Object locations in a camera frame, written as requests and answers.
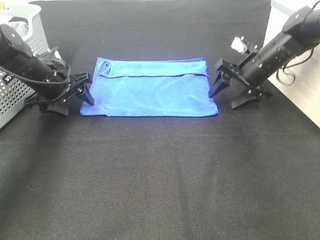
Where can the blue microfiber towel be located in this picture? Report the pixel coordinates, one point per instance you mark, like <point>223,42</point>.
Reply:
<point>170,88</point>

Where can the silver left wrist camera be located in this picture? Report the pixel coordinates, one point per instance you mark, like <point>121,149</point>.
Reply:
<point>50,56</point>

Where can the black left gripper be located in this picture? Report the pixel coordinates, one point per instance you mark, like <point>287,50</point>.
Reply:
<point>58,86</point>

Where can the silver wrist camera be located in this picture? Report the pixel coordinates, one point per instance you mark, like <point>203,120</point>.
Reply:
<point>50,56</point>
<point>243,47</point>

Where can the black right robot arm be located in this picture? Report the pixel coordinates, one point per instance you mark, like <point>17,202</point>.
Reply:
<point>300,33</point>

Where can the grey cloth in basket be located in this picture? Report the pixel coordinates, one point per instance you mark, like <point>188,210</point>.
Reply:
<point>20,27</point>

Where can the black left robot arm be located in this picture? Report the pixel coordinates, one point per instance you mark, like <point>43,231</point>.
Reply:
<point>17,57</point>

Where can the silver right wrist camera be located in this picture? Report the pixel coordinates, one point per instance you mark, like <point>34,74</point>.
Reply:
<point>243,47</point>

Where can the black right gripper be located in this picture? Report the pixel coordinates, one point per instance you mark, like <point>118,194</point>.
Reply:
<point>252,72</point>

